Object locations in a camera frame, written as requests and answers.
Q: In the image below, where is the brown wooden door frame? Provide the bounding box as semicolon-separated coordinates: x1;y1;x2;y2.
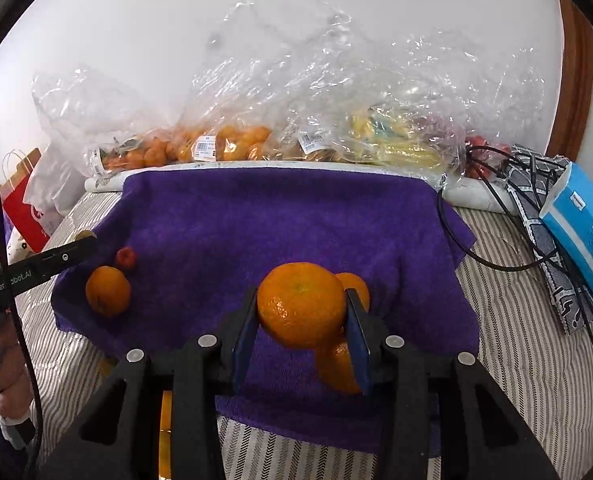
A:
546;0;593;161

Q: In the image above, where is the blue tissue box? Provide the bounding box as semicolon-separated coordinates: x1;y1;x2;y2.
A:
539;161;593;317

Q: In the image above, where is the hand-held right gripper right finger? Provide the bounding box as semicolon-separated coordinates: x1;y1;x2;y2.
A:
343;287;562;480

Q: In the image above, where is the red paper bag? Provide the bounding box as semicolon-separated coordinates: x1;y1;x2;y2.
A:
0;150;52;253

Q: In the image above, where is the purple towel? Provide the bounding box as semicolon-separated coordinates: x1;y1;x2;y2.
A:
50;167;481;456

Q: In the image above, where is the orange mandarin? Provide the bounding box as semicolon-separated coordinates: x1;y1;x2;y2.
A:
315;332;364;395
256;262;348;351
159;390;174;480
85;265;132;317
333;272;372;311

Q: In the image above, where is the person's left hand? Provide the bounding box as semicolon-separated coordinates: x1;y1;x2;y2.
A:
0;327;33;423

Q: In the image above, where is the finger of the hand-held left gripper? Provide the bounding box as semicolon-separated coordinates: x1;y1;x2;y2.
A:
6;234;98;281

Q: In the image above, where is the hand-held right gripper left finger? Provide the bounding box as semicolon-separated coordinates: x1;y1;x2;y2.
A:
39;287;262;480

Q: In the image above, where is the white plastic bag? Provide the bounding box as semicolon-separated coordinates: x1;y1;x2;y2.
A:
26;142;92;238

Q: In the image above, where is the clear bag of tangerines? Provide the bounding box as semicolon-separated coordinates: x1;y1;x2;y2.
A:
186;5;297;163

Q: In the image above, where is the clear bag of yellow fruit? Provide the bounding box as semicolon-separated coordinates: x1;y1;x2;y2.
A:
276;0;472;186

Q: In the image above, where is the clear bag of red fruit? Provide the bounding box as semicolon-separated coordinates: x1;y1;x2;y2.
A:
461;45;547;181

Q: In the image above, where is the white floral cloth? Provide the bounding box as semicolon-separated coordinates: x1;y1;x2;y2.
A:
7;230;33;257

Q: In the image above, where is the grey patterned cloth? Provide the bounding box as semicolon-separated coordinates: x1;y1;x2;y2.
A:
506;144;593;336

